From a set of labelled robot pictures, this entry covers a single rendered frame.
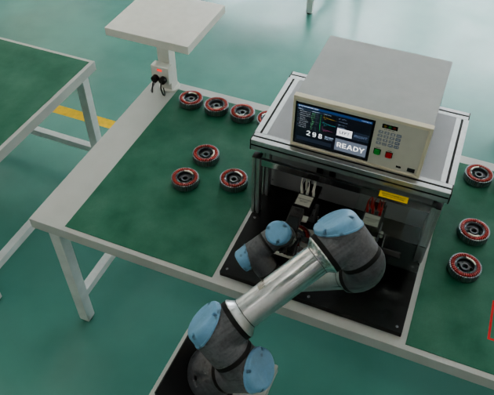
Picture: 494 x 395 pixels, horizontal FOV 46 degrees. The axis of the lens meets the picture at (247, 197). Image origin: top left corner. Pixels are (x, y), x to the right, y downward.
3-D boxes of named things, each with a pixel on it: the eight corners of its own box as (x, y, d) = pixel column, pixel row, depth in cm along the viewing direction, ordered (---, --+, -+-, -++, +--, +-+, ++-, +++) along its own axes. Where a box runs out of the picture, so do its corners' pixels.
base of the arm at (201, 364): (214, 411, 166) (237, 411, 159) (178, 382, 160) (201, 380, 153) (234, 364, 175) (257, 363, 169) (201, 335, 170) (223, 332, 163)
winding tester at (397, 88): (418, 179, 186) (434, 129, 172) (289, 144, 198) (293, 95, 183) (439, 109, 211) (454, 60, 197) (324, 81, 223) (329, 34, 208)
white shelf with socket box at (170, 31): (194, 139, 255) (187, 47, 222) (121, 117, 265) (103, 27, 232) (227, 94, 278) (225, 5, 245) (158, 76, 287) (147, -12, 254)
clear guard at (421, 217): (417, 273, 174) (422, 261, 170) (339, 249, 180) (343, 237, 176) (436, 200, 195) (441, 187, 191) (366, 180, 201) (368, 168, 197)
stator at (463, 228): (459, 220, 223) (461, 213, 221) (488, 229, 220) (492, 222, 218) (454, 240, 216) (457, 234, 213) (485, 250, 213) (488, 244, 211)
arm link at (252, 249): (254, 284, 182) (283, 264, 181) (233, 258, 178) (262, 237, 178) (251, 273, 189) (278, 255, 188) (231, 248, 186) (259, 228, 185)
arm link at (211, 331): (218, 381, 149) (388, 253, 149) (182, 340, 145) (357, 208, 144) (212, 357, 161) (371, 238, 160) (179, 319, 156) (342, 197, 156)
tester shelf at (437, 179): (448, 204, 185) (452, 194, 182) (249, 149, 203) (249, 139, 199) (466, 123, 213) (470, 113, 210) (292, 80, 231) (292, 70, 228)
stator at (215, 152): (190, 166, 243) (190, 160, 240) (195, 148, 250) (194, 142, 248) (217, 168, 242) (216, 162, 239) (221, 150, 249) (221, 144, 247)
